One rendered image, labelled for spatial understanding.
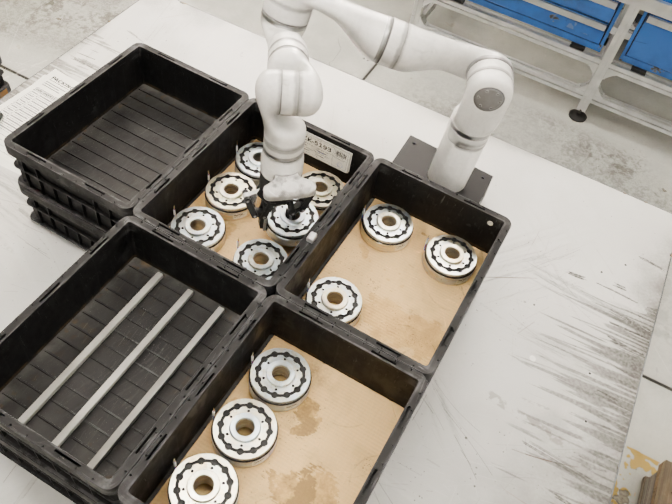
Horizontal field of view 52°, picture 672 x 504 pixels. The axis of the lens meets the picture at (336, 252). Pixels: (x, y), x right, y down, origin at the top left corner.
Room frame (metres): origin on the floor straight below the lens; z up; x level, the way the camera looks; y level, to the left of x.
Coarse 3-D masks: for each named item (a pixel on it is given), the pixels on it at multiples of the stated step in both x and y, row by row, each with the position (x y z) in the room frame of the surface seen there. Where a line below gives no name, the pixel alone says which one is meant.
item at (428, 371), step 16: (384, 160) 1.01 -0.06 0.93; (368, 176) 0.96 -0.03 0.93; (416, 176) 0.99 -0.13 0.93; (352, 192) 0.91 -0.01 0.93; (448, 192) 0.96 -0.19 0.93; (336, 208) 0.86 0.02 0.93; (480, 208) 0.94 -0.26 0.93; (320, 240) 0.78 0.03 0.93; (496, 240) 0.86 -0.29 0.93; (304, 256) 0.75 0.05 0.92; (288, 272) 0.69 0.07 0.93; (480, 272) 0.78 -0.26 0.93; (304, 304) 0.64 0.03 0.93; (464, 304) 0.70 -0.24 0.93; (336, 320) 0.62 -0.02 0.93; (368, 336) 0.60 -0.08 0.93; (448, 336) 0.63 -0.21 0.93; (384, 352) 0.58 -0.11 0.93; (400, 352) 0.58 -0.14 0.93; (416, 368) 0.56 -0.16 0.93; (432, 368) 0.57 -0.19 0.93
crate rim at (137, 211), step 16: (240, 112) 1.07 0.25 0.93; (224, 128) 1.01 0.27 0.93; (320, 128) 1.07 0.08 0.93; (208, 144) 0.96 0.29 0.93; (352, 144) 1.04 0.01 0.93; (192, 160) 0.91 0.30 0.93; (368, 160) 1.00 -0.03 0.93; (176, 176) 0.86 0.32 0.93; (352, 176) 0.95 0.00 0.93; (160, 192) 0.81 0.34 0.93; (144, 208) 0.77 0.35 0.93; (160, 224) 0.74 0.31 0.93; (320, 224) 0.81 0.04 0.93; (192, 240) 0.72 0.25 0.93; (304, 240) 0.77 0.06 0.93; (208, 256) 0.69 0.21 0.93; (288, 256) 0.73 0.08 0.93; (240, 272) 0.67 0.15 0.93; (272, 288) 0.66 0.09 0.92
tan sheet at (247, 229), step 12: (228, 168) 1.00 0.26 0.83; (312, 168) 1.05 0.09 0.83; (204, 192) 0.92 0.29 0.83; (192, 204) 0.88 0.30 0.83; (204, 204) 0.89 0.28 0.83; (228, 228) 0.84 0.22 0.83; (240, 228) 0.85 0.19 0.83; (252, 228) 0.85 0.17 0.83; (228, 240) 0.81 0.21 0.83; (240, 240) 0.82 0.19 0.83; (228, 252) 0.78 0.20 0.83; (288, 252) 0.81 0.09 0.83
